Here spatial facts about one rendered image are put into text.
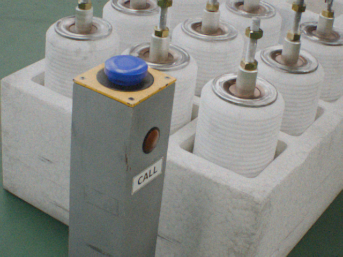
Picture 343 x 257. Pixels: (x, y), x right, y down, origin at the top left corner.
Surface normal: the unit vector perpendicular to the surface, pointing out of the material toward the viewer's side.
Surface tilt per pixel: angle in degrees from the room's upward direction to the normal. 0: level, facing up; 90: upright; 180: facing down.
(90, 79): 0
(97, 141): 90
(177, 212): 90
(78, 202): 90
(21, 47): 0
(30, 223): 0
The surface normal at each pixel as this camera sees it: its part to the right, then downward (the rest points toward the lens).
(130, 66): 0.11, -0.85
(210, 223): -0.56, 0.38
